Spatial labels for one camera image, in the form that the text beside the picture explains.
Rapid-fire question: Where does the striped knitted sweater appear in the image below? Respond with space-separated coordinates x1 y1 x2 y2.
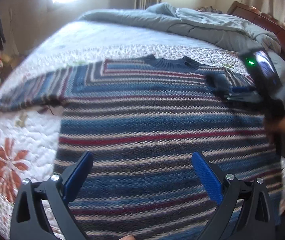
0 55 282 239

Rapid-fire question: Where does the grey rumpled duvet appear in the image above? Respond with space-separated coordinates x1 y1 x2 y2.
78 3 285 83

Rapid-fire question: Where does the white floral quilted bedspread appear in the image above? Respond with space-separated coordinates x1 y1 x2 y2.
0 21 285 239

